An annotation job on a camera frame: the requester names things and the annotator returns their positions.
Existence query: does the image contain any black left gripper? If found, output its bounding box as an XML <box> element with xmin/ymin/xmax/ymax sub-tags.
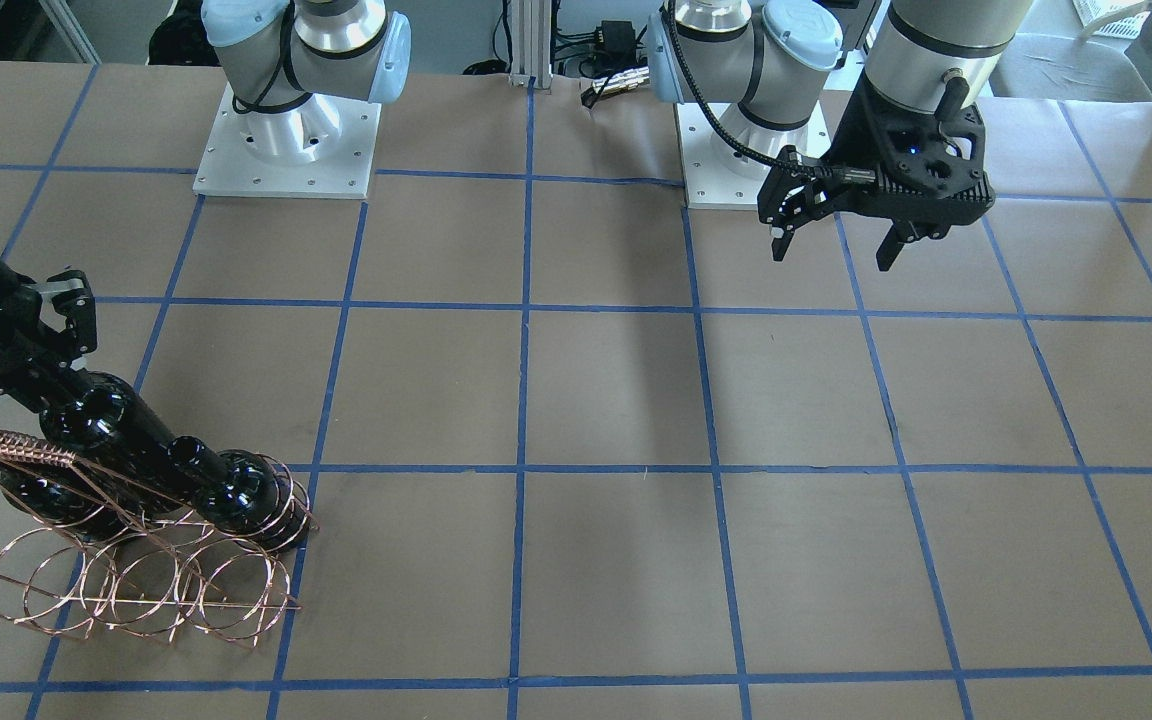
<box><xmin>826</xmin><ymin>76</ymin><xmax>996</xmax><ymax>272</ymax></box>

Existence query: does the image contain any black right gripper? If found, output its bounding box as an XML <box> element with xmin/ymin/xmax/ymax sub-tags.
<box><xmin>0</xmin><ymin>259</ymin><xmax>99</xmax><ymax>414</ymax></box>

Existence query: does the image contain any dark glass wine bottle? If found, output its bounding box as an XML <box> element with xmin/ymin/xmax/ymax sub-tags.
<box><xmin>40</xmin><ymin>372</ymin><xmax>200</xmax><ymax>518</ymax></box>

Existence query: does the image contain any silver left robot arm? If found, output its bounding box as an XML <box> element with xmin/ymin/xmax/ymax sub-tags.
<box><xmin>646</xmin><ymin>1</ymin><xmax>1030</xmax><ymax>272</ymax></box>

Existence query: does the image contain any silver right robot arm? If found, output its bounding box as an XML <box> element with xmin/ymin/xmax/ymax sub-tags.
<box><xmin>0</xmin><ymin>1</ymin><xmax>412</xmax><ymax>414</ymax></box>

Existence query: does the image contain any dark bottle in basket rear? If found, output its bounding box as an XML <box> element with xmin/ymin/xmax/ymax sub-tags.
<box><xmin>0</xmin><ymin>429</ymin><xmax>147</xmax><ymax>547</ymax></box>

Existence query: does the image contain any dark bottle in basket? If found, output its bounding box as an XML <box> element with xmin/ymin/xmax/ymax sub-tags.
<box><xmin>0</xmin><ymin>429</ymin><xmax>147</xmax><ymax>547</ymax></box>
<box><xmin>168</xmin><ymin>435</ymin><xmax>312</xmax><ymax>555</ymax></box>

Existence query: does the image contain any dark bottle in basket front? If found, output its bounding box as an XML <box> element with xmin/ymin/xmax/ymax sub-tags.
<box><xmin>168</xmin><ymin>435</ymin><xmax>312</xmax><ymax>555</ymax></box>

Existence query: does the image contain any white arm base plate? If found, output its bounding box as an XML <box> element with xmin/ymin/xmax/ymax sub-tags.
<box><xmin>675</xmin><ymin>103</ymin><xmax>829</xmax><ymax>210</ymax></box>
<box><xmin>192</xmin><ymin>88</ymin><xmax>382</xmax><ymax>200</ymax></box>

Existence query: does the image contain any copper wire wine basket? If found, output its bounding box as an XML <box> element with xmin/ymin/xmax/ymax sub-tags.
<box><xmin>0</xmin><ymin>454</ymin><xmax>302</xmax><ymax>646</ymax></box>

